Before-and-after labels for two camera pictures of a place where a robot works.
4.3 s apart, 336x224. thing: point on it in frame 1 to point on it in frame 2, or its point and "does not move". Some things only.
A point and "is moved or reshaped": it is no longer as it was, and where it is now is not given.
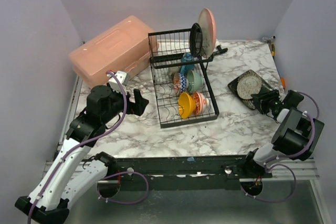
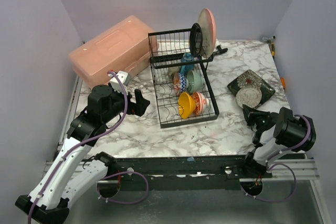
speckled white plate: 249,84 is moved or reshaped
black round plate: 196,39 does not move
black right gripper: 268,102 to 259,118
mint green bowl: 195,81 does not move
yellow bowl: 186,105 does not move
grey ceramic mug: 171,70 does not move
